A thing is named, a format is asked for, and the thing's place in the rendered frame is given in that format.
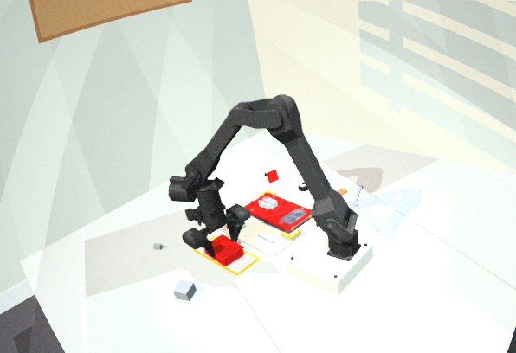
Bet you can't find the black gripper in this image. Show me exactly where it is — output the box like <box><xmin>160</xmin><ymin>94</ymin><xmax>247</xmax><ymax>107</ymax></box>
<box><xmin>182</xmin><ymin>202</ymin><xmax>251</xmax><ymax>258</ymax></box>

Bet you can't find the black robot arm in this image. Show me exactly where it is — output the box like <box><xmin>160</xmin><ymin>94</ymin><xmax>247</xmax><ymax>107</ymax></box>
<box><xmin>168</xmin><ymin>94</ymin><xmax>361</xmax><ymax>262</ymax></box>

